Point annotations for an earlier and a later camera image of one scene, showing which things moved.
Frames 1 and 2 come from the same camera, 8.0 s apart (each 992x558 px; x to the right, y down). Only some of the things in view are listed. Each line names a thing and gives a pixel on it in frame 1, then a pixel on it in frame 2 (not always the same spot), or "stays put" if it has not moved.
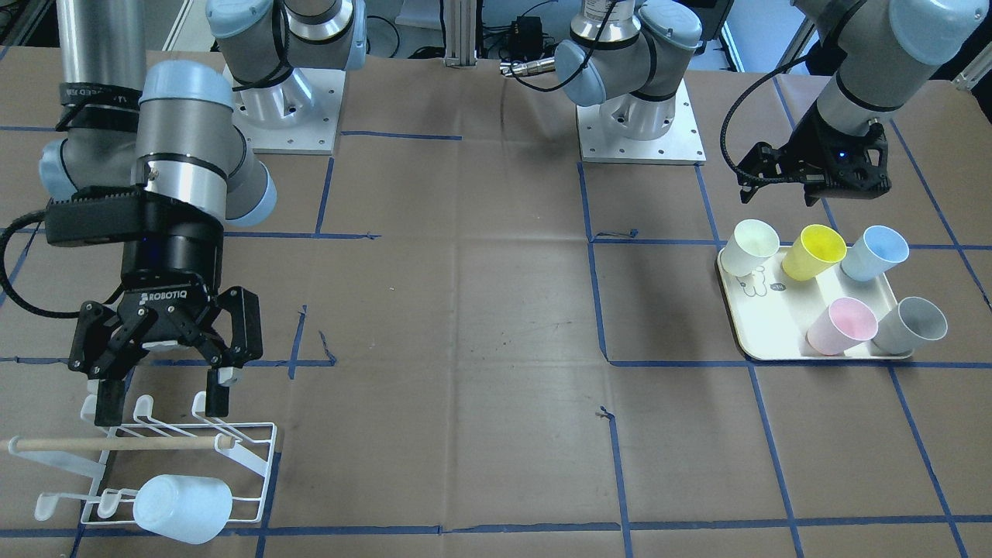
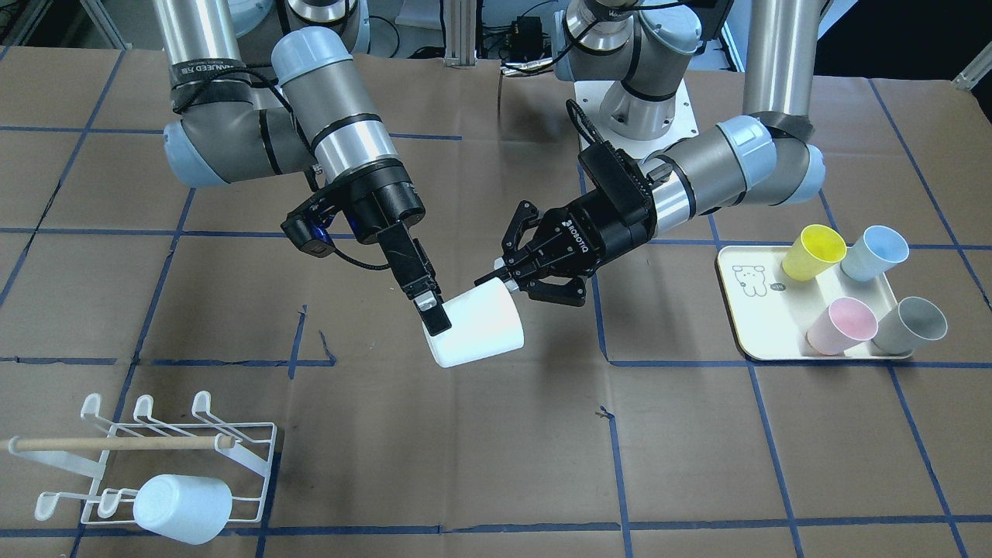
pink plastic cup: x=845 y=322 stays put
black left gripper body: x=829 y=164 to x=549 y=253
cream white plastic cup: x=752 y=242 to x=486 y=322
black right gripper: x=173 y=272 to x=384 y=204
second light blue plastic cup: x=874 y=252 stays put
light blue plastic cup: x=190 y=508 stays put
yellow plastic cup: x=816 y=246 stays put
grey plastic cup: x=911 y=321 stays put
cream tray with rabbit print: x=771 y=311 stays put
